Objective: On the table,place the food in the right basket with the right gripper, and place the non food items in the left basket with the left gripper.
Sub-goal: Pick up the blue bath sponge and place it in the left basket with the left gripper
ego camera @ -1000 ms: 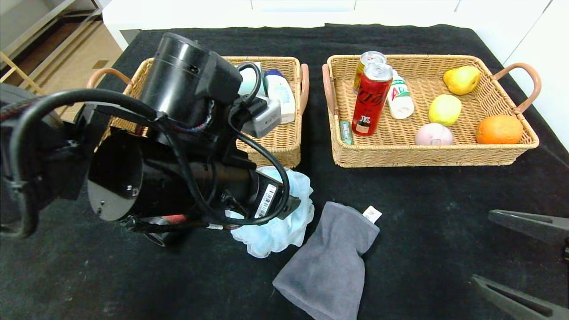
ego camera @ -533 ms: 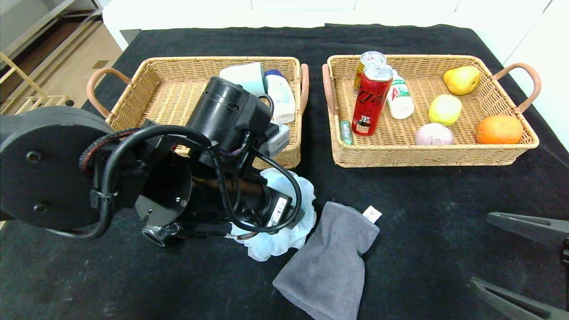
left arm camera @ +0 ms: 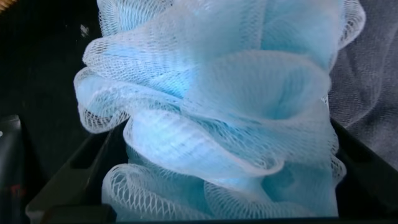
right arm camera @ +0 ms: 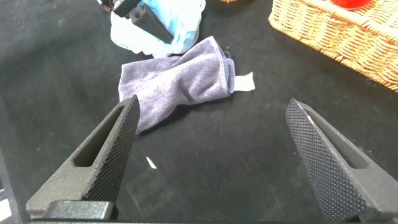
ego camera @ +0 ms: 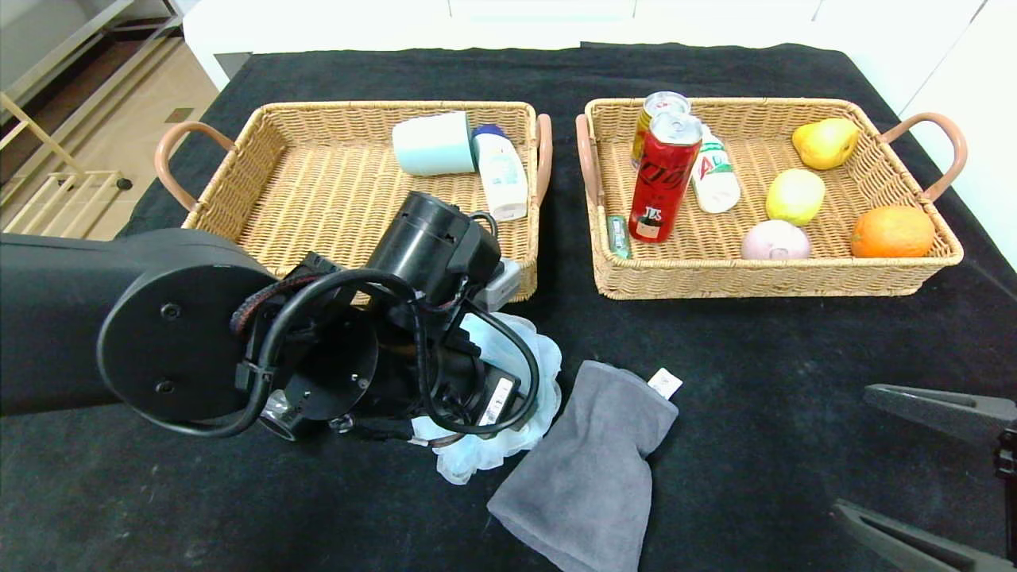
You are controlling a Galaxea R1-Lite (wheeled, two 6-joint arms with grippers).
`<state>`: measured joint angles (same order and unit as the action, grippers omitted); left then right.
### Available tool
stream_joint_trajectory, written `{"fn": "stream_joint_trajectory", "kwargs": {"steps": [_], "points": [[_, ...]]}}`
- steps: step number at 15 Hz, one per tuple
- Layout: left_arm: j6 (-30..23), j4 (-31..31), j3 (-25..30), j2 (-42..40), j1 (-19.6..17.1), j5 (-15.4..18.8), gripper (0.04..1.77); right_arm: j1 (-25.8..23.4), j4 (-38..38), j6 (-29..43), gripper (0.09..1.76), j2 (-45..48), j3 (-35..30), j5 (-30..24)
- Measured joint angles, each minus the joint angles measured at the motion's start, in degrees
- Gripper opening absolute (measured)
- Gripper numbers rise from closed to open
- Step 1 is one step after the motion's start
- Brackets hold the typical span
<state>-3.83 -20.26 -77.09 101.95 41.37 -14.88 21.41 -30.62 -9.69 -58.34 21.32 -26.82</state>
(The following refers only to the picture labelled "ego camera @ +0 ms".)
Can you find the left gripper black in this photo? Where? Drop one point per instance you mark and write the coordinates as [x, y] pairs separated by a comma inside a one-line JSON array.
[[499, 400]]

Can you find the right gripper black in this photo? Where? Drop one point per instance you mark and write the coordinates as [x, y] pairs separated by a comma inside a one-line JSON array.
[[1007, 445]]

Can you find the blue mesh bath sponge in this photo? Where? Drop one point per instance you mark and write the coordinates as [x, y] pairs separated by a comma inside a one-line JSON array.
[[548, 365]]

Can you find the grey towel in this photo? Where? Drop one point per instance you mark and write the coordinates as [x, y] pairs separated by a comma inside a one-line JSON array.
[[580, 477]]

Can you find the red cola can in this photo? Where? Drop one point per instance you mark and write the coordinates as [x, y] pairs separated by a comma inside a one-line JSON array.
[[663, 179]]

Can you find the pink egg-shaped food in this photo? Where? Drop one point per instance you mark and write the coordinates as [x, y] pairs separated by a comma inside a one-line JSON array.
[[776, 241]]

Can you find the yellow lemon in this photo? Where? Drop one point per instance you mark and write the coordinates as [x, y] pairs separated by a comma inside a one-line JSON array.
[[794, 196]]

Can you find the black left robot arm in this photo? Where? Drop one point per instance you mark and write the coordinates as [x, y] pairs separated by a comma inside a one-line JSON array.
[[119, 318]]

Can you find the woven wicker basket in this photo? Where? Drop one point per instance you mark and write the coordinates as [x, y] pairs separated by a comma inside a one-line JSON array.
[[794, 278], [318, 183]]

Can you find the black table cloth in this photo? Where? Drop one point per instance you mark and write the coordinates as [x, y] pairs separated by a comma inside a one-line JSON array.
[[755, 477]]

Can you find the small green tube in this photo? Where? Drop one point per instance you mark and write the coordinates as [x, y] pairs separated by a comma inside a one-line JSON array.
[[618, 237]]

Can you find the black face wash tube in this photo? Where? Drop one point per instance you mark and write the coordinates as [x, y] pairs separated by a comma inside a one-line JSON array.
[[278, 417]]

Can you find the white lotion bottle blue cap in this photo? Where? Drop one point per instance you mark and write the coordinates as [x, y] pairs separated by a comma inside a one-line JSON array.
[[502, 176]]

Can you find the orange fruit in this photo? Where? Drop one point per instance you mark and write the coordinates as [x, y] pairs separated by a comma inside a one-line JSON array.
[[891, 232]]

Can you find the pale blue cup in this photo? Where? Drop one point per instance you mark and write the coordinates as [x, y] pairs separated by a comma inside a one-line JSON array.
[[433, 144]]

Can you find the white AD milk bottle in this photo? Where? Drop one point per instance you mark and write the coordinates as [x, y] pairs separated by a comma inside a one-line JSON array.
[[719, 187]]

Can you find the gold energy drink can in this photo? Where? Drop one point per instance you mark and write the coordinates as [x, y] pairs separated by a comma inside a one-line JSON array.
[[653, 103]]

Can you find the yellow pear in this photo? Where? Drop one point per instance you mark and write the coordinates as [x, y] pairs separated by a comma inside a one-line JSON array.
[[826, 143]]

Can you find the brass floor socket plate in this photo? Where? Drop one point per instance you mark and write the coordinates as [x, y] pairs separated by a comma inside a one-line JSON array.
[[178, 114]]

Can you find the beige wooden rack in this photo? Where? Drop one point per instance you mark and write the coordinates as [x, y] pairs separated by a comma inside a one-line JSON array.
[[95, 176]]

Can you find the grey shelf unit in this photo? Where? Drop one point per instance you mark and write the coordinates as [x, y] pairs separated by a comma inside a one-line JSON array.
[[48, 48]]

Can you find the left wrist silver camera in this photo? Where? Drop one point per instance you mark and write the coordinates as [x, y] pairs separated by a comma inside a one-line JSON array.
[[500, 286]]

